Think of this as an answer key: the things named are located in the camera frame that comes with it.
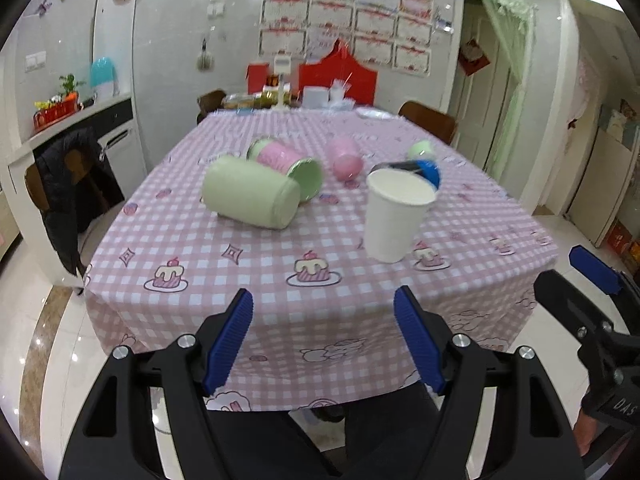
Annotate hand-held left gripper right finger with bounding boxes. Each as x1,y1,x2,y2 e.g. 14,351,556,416
380,286,587,480

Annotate white bottle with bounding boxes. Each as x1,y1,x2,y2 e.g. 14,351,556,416
272,51,293,110

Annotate small pink cup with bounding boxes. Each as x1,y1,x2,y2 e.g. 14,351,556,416
326,136,363,182

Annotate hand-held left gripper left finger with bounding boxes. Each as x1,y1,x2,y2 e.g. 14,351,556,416
59,288,281,480

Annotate pink checkered tablecloth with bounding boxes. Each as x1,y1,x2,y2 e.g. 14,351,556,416
82,105,560,413

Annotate white paper cup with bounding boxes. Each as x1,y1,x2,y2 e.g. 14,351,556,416
363,169,437,264

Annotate blue cup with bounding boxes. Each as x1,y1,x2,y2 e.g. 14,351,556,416
370,159,442,192

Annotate person's dark pants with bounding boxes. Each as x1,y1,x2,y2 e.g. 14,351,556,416
207,379,453,480

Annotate white container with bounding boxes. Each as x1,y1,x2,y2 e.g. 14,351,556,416
303,86,331,109

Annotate light green curtain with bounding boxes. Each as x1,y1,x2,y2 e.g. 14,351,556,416
461,0,539,188

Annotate blue and white appliance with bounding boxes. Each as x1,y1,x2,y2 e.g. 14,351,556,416
90,57,121,99

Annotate white door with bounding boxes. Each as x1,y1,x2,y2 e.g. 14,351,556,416
449,10,516,173

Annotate hanging wall brush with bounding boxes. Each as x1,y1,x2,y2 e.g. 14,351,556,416
197,36,216,73

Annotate group of wall certificates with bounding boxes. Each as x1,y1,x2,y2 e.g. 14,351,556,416
209,0,437,79

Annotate small light green cup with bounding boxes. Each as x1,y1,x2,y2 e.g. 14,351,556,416
407,140,436,163

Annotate red decorated tray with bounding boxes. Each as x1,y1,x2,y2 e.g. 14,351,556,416
33,98,84,133

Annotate wooden chair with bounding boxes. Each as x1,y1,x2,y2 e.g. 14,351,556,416
196,89,229,126
398,100,458,146
24,146,108,297

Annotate food packets on table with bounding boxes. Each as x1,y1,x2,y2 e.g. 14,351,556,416
221,91,277,111

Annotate pink cup with green inside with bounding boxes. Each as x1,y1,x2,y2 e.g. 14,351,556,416
247,136,324,204

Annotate red hanging ornament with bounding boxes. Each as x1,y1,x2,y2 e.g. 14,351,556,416
458,35,492,77

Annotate black jacket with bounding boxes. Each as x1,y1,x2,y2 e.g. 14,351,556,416
34,126,126,277

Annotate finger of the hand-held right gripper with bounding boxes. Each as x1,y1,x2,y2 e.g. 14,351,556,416
569,245,640,297
533,269,617,361

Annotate small potted plant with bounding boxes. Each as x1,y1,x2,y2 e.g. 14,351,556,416
58,74,87,102

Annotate red cardboard box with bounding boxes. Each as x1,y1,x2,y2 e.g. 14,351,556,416
246,62,279,96

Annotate large light green cup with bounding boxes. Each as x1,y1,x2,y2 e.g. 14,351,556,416
201,154,302,231

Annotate red gift box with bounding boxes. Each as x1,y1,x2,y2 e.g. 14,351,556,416
298,39,379,107

